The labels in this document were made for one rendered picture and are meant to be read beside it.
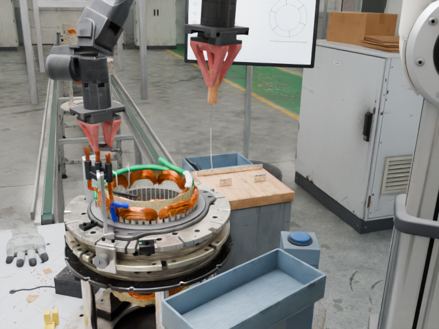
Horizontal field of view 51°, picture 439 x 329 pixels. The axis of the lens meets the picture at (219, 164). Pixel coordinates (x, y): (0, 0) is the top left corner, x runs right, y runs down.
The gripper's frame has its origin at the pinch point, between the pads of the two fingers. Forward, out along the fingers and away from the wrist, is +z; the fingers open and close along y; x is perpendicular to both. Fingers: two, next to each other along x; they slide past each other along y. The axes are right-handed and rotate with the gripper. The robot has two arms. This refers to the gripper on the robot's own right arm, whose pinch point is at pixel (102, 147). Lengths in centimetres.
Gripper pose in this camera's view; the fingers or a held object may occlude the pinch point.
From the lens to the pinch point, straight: 104.1
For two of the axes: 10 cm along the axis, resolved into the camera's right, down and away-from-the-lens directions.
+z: 0.1, 9.4, 3.5
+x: 6.3, 2.6, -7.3
